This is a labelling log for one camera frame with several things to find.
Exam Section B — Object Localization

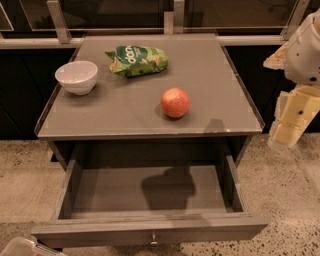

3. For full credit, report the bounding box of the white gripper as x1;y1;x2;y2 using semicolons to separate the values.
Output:
263;9;320;148

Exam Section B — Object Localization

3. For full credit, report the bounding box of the metal drawer knob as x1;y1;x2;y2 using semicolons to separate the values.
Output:
150;231;158;246

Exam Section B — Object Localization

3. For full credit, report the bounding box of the metal railing frame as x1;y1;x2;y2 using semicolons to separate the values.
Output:
0;0;320;49

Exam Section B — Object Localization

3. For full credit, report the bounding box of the white ceramic bowl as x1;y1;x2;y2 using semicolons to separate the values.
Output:
55;61;98;95

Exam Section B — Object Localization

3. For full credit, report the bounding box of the red apple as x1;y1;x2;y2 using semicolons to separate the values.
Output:
160;88;190;118

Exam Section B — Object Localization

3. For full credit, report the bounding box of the open grey top drawer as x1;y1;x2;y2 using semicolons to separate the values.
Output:
32;143;267;248

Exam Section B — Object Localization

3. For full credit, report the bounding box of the green chip bag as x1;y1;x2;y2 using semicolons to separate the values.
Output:
106;45;169;78

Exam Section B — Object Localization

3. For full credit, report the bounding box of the clear plastic container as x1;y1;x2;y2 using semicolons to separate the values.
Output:
0;237;66;256

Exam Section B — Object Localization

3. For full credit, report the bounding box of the grey drawer cabinet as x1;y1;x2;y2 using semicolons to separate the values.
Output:
36;34;264;164

